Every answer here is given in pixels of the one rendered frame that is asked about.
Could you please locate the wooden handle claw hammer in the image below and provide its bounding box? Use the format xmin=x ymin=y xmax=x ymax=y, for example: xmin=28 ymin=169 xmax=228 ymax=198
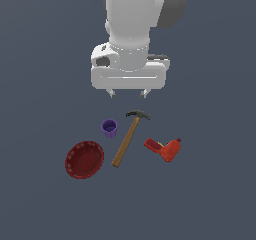
xmin=110 ymin=109 xmax=152 ymax=169

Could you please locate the purple cup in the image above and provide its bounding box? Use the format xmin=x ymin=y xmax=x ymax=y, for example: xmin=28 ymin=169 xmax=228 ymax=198
xmin=100 ymin=118 xmax=119 ymax=139

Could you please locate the red toy power drill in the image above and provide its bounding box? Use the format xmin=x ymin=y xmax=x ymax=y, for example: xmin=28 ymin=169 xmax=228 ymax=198
xmin=143 ymin=137 xmax=183 ymax=163

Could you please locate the dark red bowl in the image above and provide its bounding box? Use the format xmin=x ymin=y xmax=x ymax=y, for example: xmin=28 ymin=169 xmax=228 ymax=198
xmin=64 ymin=140 xmax=105 ymax=180

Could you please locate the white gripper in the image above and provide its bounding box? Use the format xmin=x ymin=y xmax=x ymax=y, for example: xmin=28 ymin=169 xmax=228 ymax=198
xmin=90 ymin=42 xmax=171 ymax=99

